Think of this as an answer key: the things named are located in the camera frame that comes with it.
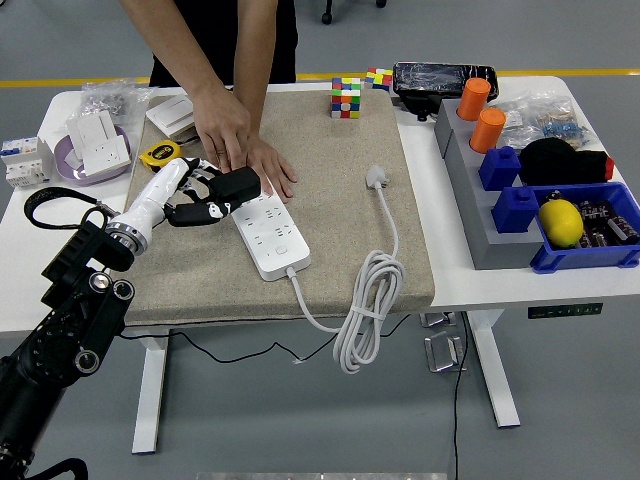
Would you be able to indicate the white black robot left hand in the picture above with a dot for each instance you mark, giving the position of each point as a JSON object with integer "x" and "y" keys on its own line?
{"x": 155, "y": 192}

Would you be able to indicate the person's left hand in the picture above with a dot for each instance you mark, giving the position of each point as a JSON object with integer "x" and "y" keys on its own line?
{"x": 276, "y": 170}

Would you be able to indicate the person's right hand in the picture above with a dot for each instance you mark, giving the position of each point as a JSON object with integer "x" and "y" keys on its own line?
{"x": 223, "y": 127}

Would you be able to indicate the black power adapter plug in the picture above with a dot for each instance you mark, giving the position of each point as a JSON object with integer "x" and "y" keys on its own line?
{"x": 240, "y": 185}

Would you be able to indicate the white power strip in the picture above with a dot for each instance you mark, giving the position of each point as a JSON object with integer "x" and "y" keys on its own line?
{"x": 275, "y": 245}

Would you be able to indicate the person's right forearm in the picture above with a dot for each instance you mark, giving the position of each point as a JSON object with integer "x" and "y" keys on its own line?
{"x": 172, "y": 50}

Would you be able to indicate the person's left forearm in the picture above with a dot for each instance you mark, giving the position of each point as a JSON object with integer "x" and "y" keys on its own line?
{"x": 256, "y": 60}

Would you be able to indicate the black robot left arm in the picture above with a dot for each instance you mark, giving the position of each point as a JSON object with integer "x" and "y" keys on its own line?
{"x": 60, "y": 340}

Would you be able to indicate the yellow tape measure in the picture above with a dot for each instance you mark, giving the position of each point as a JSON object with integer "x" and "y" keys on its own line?
{"x": 157, "y": 152}

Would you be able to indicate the grey-brown fabric mat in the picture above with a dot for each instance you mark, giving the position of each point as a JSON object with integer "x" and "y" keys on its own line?
{"x": 325, "y": 225}

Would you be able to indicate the person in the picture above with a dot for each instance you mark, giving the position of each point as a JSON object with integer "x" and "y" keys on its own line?
{"x": 225, "y": 40}

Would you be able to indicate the purple bowl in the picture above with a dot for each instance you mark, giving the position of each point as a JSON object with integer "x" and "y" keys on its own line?
{"x": 65, "y": 167}

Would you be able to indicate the large multicolour puzzle cube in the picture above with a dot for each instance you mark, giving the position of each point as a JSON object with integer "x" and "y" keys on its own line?
{"x": 346, "y": 97}

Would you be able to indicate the clear bag of screws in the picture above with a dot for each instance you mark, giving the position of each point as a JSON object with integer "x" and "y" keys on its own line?
{"x": 107, "y": 100}

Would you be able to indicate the white circuit breaker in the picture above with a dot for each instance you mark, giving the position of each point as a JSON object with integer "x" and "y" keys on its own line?
{"x": 25, "y": 162}

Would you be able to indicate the small multicolour puzzle cube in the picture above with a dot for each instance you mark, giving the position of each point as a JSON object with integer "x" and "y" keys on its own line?
{"x": 379, "y": 79}

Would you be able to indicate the black chair base casters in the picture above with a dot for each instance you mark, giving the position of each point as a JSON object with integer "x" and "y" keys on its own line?
{"x": 327, "y": 19}

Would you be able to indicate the black box in plastic wrap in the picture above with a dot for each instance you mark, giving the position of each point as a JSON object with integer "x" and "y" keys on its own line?
{"x": 430, "y": 80}

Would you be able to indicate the grey stepped block holder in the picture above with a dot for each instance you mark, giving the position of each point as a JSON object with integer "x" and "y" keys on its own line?
{"x": 470, "y": 200}

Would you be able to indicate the white table leg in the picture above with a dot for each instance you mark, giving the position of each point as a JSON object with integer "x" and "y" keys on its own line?
{"x": 150, "y": 400}
{"x": 492, "y": 370}

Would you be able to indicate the orange cylinder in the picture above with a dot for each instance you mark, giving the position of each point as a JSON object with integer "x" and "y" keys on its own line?
{"x": 487, "y": 132}
{"x": 473, "y": 100}

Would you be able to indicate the blue block with knob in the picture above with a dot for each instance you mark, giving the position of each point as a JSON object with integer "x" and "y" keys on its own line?
{"x": 515, "y": 212}
{"x": 500, "y": 170}

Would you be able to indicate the clear bag of components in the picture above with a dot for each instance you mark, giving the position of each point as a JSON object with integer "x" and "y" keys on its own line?
{"x": 550, "y": 120}

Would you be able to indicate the black cloth with red end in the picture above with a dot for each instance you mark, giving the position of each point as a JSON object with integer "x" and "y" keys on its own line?
{"x": 555, "y": 162}

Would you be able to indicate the yellow lemon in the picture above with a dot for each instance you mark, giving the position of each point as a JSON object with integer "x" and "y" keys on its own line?
{"x": 560, "y": 222}

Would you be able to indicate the blue plastic bin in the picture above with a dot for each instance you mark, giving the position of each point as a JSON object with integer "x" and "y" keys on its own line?
{"x": 575, "y": 257}

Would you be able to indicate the black table control panel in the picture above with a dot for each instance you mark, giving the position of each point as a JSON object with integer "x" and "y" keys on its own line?
{"x": 565, "y": 310}

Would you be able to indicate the dark capacitors pile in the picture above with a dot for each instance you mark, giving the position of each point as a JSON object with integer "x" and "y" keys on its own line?
{"x": 602, "y": 222}

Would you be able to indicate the white wall switch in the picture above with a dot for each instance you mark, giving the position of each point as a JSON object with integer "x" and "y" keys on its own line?
{"x": 167, "y": 112}

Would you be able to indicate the white wall socket panel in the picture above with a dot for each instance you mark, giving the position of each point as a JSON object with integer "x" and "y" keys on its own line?
{"x": 102, "y": 157}

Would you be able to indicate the white switch panel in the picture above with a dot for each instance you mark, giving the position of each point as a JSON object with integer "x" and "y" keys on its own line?
{"x": 92, "y": 127}

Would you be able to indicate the small silver metal bracket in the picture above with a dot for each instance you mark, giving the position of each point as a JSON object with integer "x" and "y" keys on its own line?
{"x": 437, "y": 320}

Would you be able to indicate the large silver metal bracket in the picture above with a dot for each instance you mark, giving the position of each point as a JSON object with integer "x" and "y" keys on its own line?
{"x": 442, "y": 352}

